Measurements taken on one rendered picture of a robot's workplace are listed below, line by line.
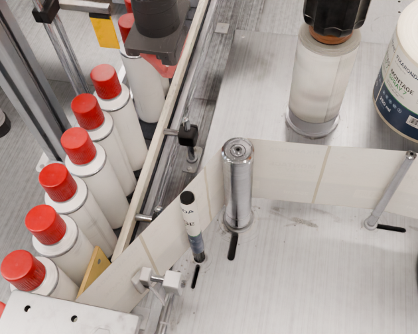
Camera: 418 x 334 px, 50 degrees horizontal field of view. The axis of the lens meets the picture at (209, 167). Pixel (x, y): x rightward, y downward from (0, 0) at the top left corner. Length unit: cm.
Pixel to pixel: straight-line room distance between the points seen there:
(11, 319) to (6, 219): 45
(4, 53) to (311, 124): 46
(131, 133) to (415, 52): 43
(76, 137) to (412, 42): 49
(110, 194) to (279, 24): 59
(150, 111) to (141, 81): 7
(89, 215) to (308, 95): 36
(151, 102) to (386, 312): 47
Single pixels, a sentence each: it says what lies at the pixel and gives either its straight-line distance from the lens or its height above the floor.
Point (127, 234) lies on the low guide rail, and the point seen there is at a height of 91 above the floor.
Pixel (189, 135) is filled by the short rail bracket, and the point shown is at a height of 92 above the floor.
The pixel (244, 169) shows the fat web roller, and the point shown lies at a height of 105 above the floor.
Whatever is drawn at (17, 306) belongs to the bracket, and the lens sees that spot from 40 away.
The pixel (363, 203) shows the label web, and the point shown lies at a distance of 66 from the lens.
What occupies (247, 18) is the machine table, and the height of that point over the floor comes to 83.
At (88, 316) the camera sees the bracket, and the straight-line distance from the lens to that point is 38.
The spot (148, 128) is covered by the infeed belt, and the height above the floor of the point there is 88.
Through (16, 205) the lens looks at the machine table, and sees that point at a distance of 84.
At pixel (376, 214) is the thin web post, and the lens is 66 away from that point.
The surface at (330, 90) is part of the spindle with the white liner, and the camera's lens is 68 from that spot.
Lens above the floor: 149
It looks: 58 degrees down
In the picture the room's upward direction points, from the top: 6 degrees counter-clockwise
